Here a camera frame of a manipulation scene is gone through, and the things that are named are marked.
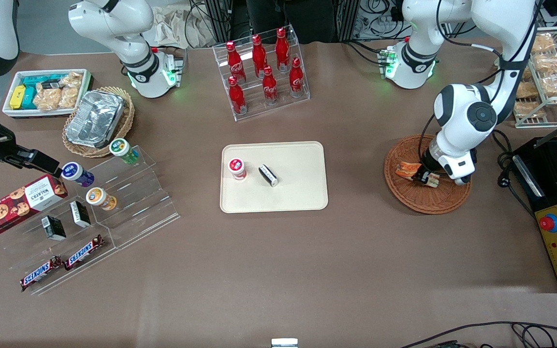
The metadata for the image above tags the black power cable with plug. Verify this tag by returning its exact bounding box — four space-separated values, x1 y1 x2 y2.
491 130 535 218

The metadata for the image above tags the red cola bottle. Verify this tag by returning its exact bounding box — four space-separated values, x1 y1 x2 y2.
252 34 268 78
225 41 246 83
228 76 248 116
263 65 279 105
289 58 305 98
276 27 291 72

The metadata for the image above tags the snickers chocolate bar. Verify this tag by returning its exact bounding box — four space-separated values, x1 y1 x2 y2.
20 256 64 292
64 235 105 271

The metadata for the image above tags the bundle of black cables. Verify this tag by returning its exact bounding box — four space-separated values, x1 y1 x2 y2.
346 0 407 66

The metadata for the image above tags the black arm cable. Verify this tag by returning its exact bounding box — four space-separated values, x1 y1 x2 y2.
419 0 540 170

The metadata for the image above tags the teal long box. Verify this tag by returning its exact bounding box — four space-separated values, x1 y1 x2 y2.
22 72 69 88

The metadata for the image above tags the yellow small box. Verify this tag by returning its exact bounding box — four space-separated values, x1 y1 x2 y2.
9 85 27 110

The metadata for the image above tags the crumpled beige paper bag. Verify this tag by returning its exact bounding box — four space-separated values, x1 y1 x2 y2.
150 5 216 49

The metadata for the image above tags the beige plastic tray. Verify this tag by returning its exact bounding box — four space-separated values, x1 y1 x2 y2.
220 141 329 214

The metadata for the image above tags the small black box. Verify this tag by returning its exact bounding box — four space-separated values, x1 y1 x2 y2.
41 216 67 241
69 201 91 228
258 164 279 187

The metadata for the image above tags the light wicker basket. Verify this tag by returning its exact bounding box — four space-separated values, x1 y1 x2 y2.
62 87 135 159

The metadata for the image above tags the red cookie box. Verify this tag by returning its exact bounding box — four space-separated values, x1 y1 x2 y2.
0 174 68 237

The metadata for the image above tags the green lid small can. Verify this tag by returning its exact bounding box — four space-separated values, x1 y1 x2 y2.
109 138 140 165

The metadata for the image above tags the aluminium foil tray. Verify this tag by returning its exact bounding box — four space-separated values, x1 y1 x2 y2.
65 90 125 148

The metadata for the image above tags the person in dark clothes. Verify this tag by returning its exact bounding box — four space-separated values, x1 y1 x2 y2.
247 0 335 44

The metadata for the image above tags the triangular sandwich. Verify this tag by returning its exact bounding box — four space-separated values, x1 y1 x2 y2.
395 162 440 188

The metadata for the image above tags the purple small can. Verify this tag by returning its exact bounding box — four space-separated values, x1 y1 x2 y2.
61 162 95 188

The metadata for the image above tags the clear acrylic stepped display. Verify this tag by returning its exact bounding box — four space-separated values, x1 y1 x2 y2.
0 145 181 296

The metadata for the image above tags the clear acrylic bottle rack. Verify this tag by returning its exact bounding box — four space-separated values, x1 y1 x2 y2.
212 24 311 122

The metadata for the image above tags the red lid small can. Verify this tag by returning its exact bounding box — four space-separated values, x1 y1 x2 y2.
228 158 248 182

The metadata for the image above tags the wire snack rack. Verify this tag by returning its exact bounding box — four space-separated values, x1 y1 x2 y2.
495 27 557 129

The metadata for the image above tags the black sealing machine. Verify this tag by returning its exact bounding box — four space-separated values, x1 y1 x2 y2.
511 137 557 294

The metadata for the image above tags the white plastic bin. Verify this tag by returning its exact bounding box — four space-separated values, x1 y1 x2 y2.
2 69 93 119

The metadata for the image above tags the round brown wicker basket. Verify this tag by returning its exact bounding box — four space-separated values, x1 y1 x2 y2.
384 134 472 215

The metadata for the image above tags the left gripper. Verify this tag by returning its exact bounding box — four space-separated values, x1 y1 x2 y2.
413 154 470 187

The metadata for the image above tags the orange small can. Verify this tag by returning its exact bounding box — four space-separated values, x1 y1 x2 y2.
86 187 117 211

